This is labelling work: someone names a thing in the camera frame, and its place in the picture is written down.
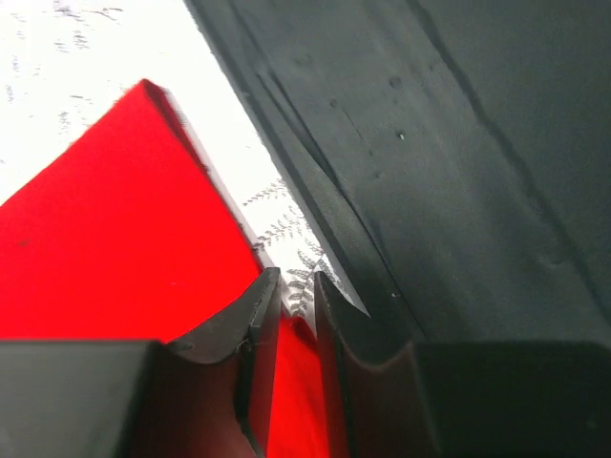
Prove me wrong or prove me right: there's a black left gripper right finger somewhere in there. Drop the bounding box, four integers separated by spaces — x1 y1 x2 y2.
314 273 610 457

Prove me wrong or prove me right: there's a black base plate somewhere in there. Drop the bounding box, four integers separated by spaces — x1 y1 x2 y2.
189 1 610 344

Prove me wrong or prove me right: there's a red t shirt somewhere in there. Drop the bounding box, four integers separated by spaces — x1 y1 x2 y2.
1 80 328 457

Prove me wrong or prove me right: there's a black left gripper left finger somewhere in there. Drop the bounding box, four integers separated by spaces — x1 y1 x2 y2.
1 268 281 457

